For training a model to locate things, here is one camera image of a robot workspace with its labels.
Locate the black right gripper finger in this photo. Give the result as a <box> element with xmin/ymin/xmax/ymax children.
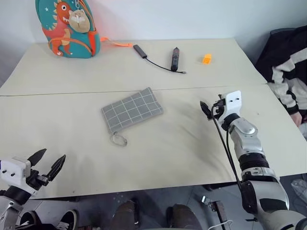
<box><xmin>200</xmin><ymin>101</ymin><xmax>213</xmax><ymax>120</ymax></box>

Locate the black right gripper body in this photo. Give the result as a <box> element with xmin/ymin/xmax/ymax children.
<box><xmin>212</xmin><ymin>94</ymin><xmax>226</xmax><ymax>121</ymax></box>

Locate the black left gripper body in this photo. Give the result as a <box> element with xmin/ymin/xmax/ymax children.
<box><xmin>24</xmin><ymin>167</ymin><xmax>50</xmax><ymax>191</ymax></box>

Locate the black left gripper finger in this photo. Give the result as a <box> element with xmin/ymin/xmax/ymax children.
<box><xmin>45</xmin><ymin>154</ymin><xmax>67</xmax><ymax>184</ymax></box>
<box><xmin>26</xmin><ymin>148</ymin><xmax>47</xmax><ymax>168</ymax></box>

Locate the grey checked pencil pouch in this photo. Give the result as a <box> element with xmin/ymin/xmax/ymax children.
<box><xmin>100</xmin><ymin>87</ymin><xmax>165</xmax><ymax>147</ymax></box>

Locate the black sneaker white sole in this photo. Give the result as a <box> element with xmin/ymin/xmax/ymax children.
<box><xmin>57</xmin><ymin>209</ymin><xmax>79</xmax><ymax>230</ymax></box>
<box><xmin>18</xmin><ymin>210</ymin><xmax>44</xmax><ymax>228</ymax></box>

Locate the small orange block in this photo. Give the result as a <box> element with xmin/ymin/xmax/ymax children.
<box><xmin>201</xmin><ymin>53</ymin><xmax>213</xmax><ymax>65</ymax></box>

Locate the black red electric screwdriver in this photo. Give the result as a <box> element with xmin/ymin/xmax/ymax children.
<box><xmin>169</xmin><ymin>46</ymin><xmax>180</xmax><ymax>71</ymax></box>

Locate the person in black white jacket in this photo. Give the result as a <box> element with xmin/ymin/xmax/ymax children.
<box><xmin>255</xmin><ymin>25</ymin><xmax>307</xmax><ymax>139</ymax></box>

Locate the dark rounded shape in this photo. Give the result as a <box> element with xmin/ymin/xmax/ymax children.
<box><xmin>112</xmin><ymin>200</ymin><xmax>141</xmax><ymax>230</ymax></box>
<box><xmin>166</xmin><ymin>203</ymin><xmax>202</xmax><ymax>230</ymax></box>

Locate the metal clamp stand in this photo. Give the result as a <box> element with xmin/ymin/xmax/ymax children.
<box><xmin>200</xmin><ymin>195</ymin><xmax>229</xmax><ymax>230</ymax></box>

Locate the clear plastic bag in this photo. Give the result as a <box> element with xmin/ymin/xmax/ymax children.
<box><xmin>290</xmin><ymin>178</ymin><xmax>307</xmax><ymax>200</ymax></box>

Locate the teal dinosaur backpack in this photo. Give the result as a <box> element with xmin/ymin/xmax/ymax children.
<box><xmin>35</xmin><ymin>0</ymin><xmax>133</xmax><ymax>59</ymax></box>

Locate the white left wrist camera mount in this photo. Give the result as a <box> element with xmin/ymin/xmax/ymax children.
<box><xmin>0</xmin><ymin>157</ymin><xmax>32</xmax><ymax>187</ymax></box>

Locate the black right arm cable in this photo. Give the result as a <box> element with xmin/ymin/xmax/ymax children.
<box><xmin>211</xmin><ymin>103</ymin><xmax>243</xmax><ymax>192</ymax></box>

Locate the black usb hub with cable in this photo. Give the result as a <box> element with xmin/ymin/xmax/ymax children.
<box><xmin>133</xmin><ymin>44</ymin><xmax>187</xmax><ymax>74</ymax></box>

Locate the thin white cable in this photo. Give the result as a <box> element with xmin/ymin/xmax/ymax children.
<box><xmin>208</xmin><ymin>219</ymin><xmax>232</xmax><ymax>230</ymax></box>

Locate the beige plush animal keychain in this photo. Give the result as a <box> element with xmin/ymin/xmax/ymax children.
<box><xmin>68</xmin><ymin>9</ymin><xmax>91</xmax><ymax>33</ymax></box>

